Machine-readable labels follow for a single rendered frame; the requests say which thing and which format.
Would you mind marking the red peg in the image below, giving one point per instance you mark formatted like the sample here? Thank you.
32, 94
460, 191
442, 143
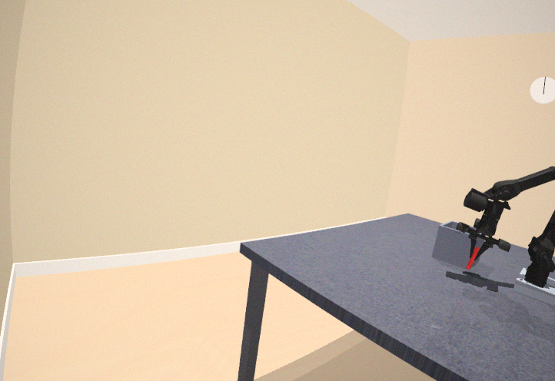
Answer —
472, 258

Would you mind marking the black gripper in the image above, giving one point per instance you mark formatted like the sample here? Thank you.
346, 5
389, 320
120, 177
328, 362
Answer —
486, 226

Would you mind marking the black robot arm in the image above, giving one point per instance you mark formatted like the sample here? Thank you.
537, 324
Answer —
540, 249

